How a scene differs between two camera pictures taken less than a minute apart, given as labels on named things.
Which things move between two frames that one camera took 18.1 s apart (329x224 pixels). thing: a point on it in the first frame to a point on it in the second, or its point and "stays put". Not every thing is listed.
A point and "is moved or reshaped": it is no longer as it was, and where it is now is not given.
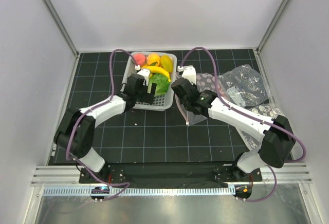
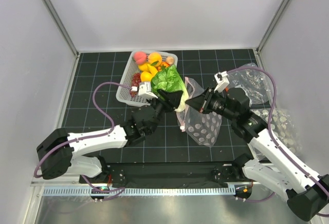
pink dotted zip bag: x=204 y=81 is moved or reshaped
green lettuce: x=162 y=84 is moved or reshaped
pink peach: x=140 y=58 stays put
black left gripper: x=147 y=97 to x=171 y=99
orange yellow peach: x=153 y=59 stays put
